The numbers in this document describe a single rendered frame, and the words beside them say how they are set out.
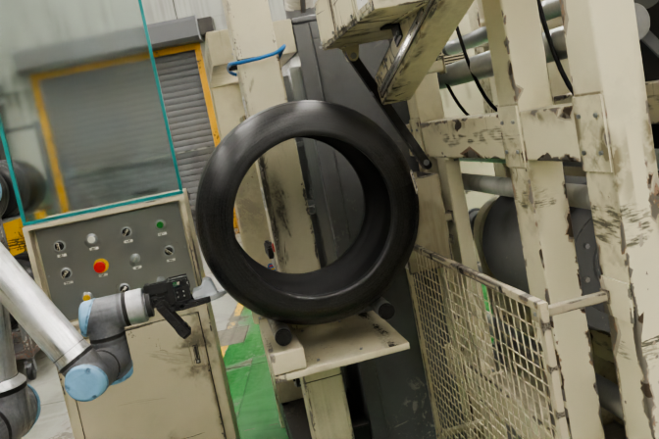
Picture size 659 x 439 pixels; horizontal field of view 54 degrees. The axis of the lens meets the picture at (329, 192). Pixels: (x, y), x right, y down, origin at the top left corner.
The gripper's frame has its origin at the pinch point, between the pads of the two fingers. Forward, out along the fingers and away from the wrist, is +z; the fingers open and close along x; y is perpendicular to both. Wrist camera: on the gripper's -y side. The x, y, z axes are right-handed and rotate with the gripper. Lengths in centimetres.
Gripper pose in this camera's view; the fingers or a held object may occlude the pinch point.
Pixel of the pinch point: (224, 294)
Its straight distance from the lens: 179.6
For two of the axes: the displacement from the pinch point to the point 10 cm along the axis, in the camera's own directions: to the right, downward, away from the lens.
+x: -1.9, -0.6, 9.8
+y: -1.9, -9.8, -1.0
